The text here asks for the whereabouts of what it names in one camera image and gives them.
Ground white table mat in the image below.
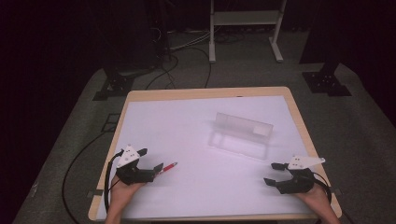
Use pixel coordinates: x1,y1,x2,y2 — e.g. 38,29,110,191
96,94,316,220

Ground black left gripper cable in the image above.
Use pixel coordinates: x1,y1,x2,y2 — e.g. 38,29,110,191
103,149,125,216

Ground clear plastic pencil case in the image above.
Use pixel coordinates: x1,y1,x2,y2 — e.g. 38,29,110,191
207,112,275,161

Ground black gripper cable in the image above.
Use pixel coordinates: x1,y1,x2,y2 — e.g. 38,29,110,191
312,172,333,203
103,149,125,216

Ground black stand base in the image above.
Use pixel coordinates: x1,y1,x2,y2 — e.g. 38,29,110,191
92,73,135,102
302,61,353,97

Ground person's left hand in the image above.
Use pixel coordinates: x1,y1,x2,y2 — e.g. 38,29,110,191
109,175,146,203

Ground red pen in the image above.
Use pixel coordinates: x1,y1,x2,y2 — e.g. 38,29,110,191
160,161,178,175

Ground white metal stand frame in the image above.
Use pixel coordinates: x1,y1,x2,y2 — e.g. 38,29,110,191
208,0,288,64

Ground white floor cables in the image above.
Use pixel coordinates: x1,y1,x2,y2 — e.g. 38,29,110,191
167,28,214,52

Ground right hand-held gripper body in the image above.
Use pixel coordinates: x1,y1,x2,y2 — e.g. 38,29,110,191
276,155,327,195

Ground person's right hand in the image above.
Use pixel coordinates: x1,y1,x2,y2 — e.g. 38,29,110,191
294,183,332,213

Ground black looped floor cable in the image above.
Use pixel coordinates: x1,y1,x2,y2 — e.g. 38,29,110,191
145,46,213,91

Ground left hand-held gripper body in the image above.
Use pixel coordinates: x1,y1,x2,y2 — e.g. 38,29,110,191
115,144,156,187

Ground long black floor cable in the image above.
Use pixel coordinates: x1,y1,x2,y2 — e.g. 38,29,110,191
61,132,110,224

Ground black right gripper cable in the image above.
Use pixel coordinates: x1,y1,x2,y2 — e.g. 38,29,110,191
312,172,333,203

